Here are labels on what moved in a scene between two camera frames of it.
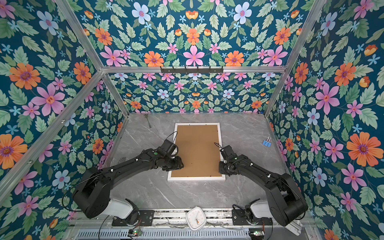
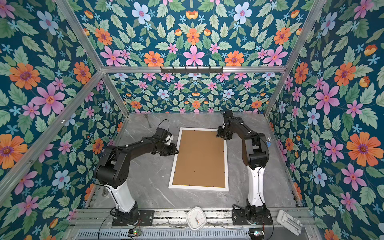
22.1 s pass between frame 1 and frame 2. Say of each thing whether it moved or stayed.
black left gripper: moved
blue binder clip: stayed
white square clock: stayed
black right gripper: moved
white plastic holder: stayed
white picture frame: moved
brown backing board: moved
